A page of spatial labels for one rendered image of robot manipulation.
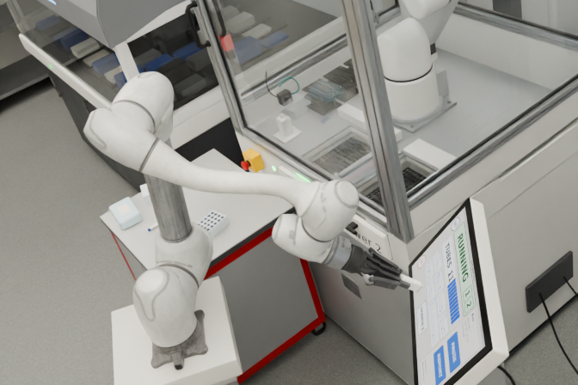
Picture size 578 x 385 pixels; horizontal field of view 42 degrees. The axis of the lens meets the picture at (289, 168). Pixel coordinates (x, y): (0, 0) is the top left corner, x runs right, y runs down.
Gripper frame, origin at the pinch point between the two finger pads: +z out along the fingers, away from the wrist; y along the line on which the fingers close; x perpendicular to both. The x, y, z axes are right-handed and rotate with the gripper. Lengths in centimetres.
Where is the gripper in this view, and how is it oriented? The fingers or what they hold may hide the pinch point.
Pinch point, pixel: (408, 283)
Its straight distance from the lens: 215.9
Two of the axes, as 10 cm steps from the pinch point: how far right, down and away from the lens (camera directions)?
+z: 8.9, 4.0, 2.1
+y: 0.9, -6.1, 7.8
